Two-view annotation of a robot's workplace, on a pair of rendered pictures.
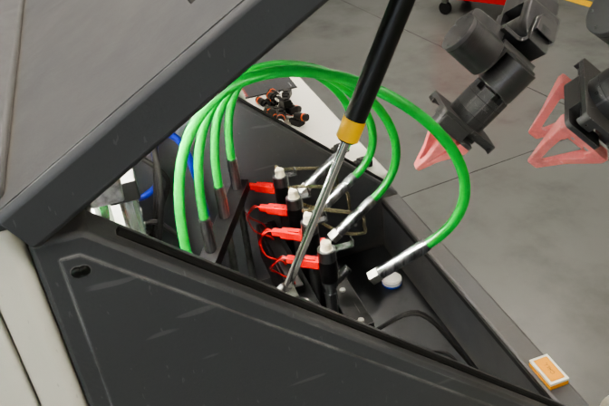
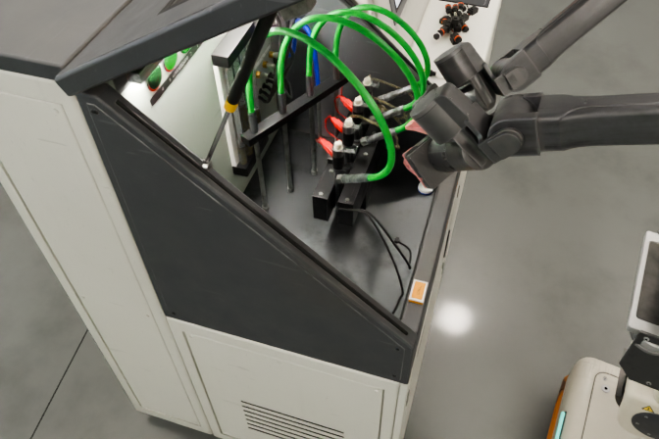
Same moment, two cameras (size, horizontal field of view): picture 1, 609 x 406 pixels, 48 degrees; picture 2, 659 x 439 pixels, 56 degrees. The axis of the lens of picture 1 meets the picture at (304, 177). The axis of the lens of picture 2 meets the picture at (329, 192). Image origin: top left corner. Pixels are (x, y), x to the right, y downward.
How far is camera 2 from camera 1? 0.65 m
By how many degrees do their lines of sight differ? 31
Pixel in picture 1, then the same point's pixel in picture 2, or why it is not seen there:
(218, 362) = (159, 177)
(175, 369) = (138, 170)
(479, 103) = not seen: hidden behind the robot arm
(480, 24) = (459, 56)
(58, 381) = (89, 150)
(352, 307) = (350, 189)
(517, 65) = (474, 95)
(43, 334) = (81, 128)
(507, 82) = not seen: hidden behind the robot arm
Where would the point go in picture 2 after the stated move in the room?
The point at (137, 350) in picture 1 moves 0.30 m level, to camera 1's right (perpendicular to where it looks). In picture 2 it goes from (121, 154) to (265, 227)
